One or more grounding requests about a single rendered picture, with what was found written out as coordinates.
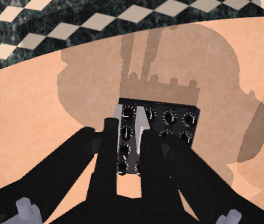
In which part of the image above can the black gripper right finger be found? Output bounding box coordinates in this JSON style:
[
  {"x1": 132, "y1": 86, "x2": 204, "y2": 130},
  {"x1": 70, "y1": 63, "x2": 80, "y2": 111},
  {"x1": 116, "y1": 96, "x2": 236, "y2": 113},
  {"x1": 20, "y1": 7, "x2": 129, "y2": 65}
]
[{"x1": 135, "y1": 106, "x2": 264, "y2": 224}]

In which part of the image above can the black square knob box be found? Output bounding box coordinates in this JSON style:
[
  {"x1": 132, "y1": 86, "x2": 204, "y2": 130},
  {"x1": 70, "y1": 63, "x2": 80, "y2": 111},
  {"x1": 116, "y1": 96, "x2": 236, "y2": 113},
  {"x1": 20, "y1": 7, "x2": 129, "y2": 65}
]
[{"x1": 117, "y1": 97, "x2": 200, "y2": 177}]

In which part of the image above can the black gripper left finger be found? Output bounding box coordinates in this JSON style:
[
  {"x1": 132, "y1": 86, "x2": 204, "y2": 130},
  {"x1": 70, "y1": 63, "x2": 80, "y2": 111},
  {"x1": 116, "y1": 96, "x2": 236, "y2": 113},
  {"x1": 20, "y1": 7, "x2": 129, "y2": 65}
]
[{"x1": 0, "y1": 104, "x2": 123, "y2": 224}]

